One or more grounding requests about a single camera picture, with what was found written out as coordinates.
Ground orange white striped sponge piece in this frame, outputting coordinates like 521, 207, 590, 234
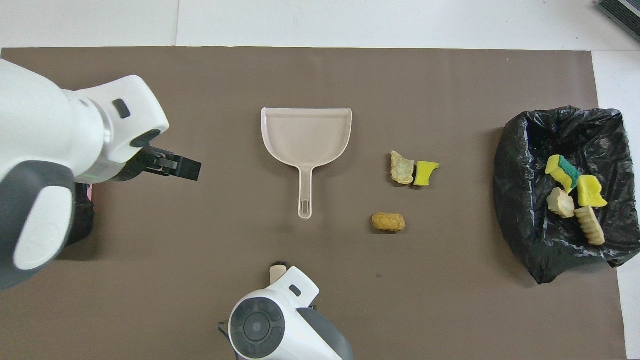
546, 187, 576, 219

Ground brown paper table mat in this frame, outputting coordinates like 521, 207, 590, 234
0, 46, 628, 360

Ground brown oval sponge lump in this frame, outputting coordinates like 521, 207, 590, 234
371, 212, 407, 233

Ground beige hand brush black bristles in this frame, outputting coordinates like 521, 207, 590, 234
269, 260, 290, 287

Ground black ribbed device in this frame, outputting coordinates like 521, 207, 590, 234
596, 0, 640, 43

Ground beige plastic dustpan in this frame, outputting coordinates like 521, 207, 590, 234
260, 107, 353, 220

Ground pale ridged sponge piece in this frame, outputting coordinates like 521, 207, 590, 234
390, 150, 416, 186

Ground black plastic trash bag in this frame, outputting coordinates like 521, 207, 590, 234
62, 181, 96, 247
492, 105, 640, 285

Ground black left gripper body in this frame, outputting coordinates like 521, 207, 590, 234
122, 145, 174, 182

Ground large pale sponge chunk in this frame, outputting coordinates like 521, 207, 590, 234
574, 205, 606, 246

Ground yellow green-backed sponge piece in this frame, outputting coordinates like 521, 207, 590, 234
545, 154, 582, 194

